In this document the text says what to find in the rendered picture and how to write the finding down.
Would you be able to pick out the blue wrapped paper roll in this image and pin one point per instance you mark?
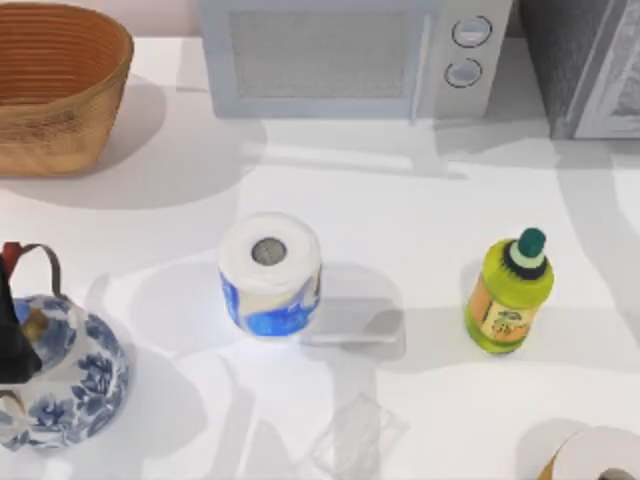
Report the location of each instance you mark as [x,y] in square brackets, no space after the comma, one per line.
[270,285]

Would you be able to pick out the pale microwave oven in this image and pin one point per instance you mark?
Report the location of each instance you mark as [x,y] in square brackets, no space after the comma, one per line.
[320,55]

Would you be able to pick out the green bottle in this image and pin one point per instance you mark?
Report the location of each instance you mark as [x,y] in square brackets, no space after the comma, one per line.
[505,300]

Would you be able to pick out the clear plastic bag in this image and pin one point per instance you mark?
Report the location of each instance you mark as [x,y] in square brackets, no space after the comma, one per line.
[357,440]

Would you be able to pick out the round microwave knob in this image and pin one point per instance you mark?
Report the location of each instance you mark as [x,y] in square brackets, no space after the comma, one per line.
[463,73]
[471,30]

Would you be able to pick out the blue and white teapot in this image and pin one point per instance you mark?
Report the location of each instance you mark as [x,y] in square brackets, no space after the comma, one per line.
[70,370]

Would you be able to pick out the brown woven basket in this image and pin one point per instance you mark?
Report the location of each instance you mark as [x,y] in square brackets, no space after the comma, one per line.
[55,95]

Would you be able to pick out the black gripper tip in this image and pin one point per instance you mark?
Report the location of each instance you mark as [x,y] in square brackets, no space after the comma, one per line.
[12,330]

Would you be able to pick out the white paper roll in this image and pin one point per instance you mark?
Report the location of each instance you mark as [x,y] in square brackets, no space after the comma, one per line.
[595,452]

